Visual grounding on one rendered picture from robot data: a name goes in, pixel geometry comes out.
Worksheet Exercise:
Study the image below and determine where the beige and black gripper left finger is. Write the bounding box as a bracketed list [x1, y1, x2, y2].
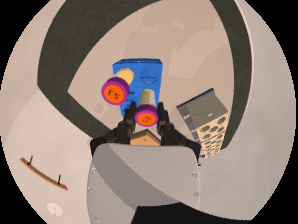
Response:
[90, 101, 137, 157]

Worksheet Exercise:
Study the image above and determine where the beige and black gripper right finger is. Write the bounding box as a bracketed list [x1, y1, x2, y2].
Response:
[157, 102, 201, 162]

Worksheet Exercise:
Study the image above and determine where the blue tube rack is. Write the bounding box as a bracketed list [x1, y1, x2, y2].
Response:
[112, 58, 163, 117]

